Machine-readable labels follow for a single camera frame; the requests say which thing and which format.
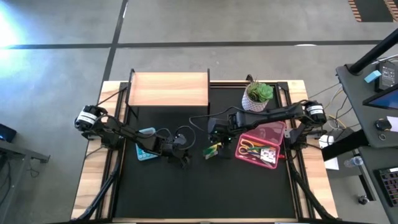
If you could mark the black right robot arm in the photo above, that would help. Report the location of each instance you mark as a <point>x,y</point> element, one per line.
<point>273,116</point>

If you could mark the black power adapter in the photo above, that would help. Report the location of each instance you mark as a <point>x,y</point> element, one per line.
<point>387,76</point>

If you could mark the teal plate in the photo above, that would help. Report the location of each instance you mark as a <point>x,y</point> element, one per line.
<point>144,154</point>

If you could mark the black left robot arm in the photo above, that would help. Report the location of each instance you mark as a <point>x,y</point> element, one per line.
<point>124,133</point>

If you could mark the black pole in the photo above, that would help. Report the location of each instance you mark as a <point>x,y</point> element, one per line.
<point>373,53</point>

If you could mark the tablet screen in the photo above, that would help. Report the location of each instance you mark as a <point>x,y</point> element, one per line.
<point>385,99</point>

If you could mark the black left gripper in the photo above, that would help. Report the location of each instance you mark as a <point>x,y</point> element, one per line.
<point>174,146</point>

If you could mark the black aluminium rig frame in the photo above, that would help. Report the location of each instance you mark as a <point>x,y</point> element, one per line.
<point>116,193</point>

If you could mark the black caster wheel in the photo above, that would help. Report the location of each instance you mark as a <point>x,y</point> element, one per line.
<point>362,199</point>

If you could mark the grey side desk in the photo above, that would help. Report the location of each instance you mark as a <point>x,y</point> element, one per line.
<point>12,161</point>

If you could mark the green yellow crayon box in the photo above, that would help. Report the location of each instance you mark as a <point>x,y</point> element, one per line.
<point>211,151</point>

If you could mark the black keyboard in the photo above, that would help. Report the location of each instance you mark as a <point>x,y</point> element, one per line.
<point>388,186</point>

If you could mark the white paper sheet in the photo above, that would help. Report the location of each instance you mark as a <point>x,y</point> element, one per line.
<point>332,163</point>
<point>393,124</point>

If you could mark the green marker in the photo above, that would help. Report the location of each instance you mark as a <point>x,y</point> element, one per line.
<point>256,149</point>

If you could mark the small red clip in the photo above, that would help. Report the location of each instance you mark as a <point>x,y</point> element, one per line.
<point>281,156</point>

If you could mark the black device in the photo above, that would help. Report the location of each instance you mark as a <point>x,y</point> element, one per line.
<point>6,133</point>

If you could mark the pink translucent pencil box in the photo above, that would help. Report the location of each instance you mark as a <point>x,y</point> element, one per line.
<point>267,133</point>

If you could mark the black side desk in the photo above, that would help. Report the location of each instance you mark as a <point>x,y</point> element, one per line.
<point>357,102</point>

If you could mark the red striped floor mat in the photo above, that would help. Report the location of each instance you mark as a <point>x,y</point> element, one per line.
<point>373,9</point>

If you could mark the black table mat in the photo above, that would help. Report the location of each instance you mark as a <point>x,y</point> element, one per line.
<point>202,193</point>

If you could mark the wooden shelf with black frame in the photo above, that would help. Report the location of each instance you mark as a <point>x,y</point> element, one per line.
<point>168,88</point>

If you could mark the succulent in white patterned pot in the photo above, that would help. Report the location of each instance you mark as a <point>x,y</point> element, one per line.
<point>258,93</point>

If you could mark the clear water bottle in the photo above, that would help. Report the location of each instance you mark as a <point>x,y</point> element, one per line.
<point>353,161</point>

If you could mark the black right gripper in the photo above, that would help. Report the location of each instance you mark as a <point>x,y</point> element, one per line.
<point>220,126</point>

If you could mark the orange pencil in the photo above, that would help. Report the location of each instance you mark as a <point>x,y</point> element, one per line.
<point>256,144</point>

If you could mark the blue sticky pad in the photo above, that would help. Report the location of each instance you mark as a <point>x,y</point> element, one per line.
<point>372,76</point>

